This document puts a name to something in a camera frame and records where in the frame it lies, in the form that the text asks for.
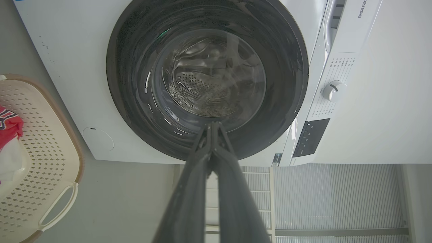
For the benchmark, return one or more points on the round black washing machine door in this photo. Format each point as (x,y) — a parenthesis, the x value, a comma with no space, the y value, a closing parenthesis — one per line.
(207,76)

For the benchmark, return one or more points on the white plastic control dial knob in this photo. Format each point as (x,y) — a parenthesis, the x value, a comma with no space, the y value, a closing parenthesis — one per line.
(333,90)

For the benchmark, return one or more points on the beige perforated laundry basket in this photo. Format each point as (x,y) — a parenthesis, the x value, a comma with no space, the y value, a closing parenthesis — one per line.
(44,158)

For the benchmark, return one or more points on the red printed garment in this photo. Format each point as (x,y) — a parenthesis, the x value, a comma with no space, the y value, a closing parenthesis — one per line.
(9,125)

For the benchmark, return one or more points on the white detergent drawer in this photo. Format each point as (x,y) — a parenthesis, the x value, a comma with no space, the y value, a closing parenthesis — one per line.
(351,23)

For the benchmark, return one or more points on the white front-load washing machine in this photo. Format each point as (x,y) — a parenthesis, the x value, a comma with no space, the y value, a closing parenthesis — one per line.
(354,101)

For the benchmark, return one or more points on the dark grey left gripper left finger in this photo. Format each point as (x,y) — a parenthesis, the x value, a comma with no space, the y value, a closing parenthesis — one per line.
(184,202)

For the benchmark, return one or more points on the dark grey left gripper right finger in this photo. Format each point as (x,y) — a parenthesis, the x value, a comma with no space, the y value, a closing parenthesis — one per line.
(238,206)

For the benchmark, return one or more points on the white cloth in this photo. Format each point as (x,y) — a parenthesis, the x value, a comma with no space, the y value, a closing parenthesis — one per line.
(11,161)

